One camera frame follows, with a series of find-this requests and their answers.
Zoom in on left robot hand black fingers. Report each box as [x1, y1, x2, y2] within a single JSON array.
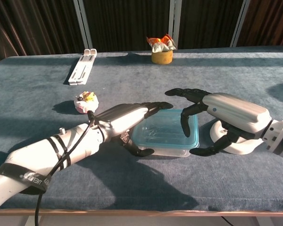
[[93, 101, 174, 157]]

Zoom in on grey metal frame post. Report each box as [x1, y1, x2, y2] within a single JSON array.
[[168, 0, 183, 49], [229, 0, 247, 48], [72, 0, 93, 50]]

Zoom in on black velcro strap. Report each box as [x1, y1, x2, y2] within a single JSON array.
[[0, 164, 50, 195]]

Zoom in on dark pleated curtain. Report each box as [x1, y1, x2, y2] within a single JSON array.
[[0, 0, 283, 65]]

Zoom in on teal plastic container lid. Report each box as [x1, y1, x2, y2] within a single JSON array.
[[131, 108, 200, 150]]

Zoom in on white oval plastic base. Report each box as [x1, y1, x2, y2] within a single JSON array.
[[209, 119, 267, 155]]

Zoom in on white rectangular tray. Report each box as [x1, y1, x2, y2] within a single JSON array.
[[67, 48, 98, 86]]

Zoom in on blue-grey table cloth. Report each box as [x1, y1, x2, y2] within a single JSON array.
[[0, 46, 283, 212]]

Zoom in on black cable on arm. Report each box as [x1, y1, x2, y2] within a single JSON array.
[[34, 110, 96, 226]]

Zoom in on yellow round cup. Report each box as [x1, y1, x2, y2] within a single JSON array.
[[151, 50, 173, 65]]

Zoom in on toy cupcake with toppings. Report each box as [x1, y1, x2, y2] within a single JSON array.
[[75, 91, 100, 114]]

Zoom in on clear plastic container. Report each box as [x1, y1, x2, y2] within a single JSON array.
[[138, 141, 191, 158]]

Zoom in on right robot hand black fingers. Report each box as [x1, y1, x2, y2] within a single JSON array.
[[165, 88, 273, 157]]

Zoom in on crumpled orange snack wrapper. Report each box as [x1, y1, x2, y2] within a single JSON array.
[[146, 33, 177, 54]]

